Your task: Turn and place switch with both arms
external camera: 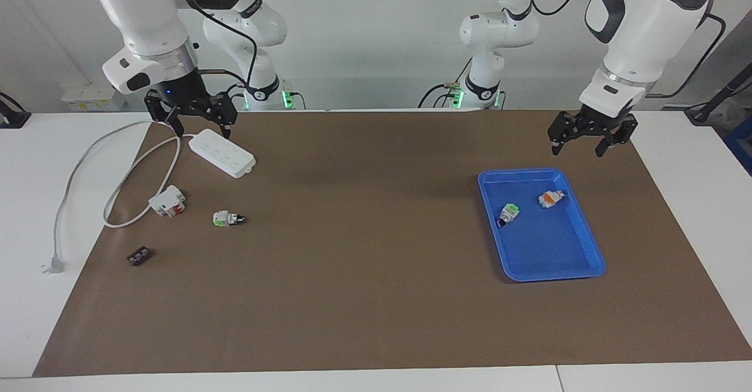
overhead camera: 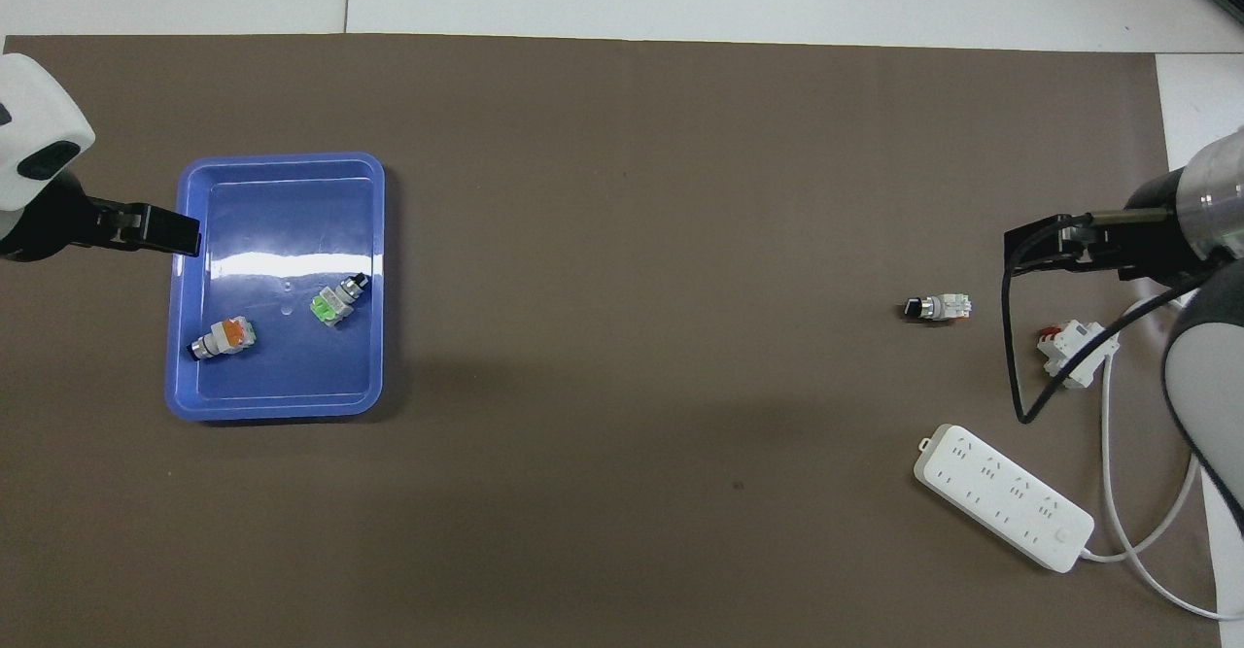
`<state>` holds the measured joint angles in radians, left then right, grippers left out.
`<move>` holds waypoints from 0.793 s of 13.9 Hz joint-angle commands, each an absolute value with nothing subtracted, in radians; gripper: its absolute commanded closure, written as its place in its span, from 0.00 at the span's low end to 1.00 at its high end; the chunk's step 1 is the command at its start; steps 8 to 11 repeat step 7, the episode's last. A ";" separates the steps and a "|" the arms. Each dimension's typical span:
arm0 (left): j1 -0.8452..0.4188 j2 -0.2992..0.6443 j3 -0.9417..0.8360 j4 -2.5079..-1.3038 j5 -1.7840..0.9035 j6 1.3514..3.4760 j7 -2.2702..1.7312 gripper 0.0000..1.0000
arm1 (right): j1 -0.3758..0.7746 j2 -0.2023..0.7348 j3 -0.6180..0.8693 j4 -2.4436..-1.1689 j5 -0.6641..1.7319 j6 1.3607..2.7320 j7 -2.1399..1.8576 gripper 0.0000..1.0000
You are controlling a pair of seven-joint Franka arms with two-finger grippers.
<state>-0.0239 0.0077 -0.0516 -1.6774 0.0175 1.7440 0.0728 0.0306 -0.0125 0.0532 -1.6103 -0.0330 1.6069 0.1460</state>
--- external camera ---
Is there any black stand pole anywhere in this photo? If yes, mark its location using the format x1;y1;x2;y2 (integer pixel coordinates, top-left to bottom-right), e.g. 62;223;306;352
684;63;752;125

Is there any white power strip cable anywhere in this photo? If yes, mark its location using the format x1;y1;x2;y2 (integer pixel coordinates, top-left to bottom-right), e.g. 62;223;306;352
41;119;197;275

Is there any white power strip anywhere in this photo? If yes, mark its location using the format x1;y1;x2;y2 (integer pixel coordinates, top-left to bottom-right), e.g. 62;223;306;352
188;129;257;179

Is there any brown table mat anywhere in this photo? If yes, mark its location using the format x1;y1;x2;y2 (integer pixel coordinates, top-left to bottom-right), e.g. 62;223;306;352
32;109;752;378

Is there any blue plastic tray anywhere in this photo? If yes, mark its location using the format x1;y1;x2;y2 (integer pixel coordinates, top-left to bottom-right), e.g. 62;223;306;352
477;167;607;283

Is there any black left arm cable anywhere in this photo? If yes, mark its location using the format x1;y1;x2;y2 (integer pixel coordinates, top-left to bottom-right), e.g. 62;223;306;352
523;0;728;99

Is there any clear plastic bag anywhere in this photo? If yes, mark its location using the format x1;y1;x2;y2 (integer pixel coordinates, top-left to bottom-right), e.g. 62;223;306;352
714;98;747;131

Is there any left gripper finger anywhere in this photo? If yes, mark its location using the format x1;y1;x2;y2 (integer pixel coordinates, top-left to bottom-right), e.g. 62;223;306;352
548;112;582;156
595;116;639;158

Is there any black base cable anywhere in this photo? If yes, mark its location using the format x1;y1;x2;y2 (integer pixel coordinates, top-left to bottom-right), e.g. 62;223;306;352
418;83;465;109

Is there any blue storage crate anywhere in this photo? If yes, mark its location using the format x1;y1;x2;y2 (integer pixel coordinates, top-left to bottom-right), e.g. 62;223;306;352
724;116;752;175

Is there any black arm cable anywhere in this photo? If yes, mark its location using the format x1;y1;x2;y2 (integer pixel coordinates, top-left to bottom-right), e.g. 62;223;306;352
523;0;728;99
164;0;262;84

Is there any white cardboard box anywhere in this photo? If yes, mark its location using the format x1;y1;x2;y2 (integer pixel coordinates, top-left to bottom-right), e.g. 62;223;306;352
61;82;125;112

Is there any white red circuit breaker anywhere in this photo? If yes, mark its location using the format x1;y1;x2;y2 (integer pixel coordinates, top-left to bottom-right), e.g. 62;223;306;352
148;185;186;217

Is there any black clamp mount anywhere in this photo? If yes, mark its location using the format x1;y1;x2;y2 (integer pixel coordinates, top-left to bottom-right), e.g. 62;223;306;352
0;91;31;129

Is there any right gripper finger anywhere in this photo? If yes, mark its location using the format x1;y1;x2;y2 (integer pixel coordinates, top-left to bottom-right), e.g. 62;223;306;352
207;91;239;139
145;89;184;138

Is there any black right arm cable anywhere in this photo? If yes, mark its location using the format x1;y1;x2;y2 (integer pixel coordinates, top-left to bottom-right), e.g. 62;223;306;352
164;0;262;84

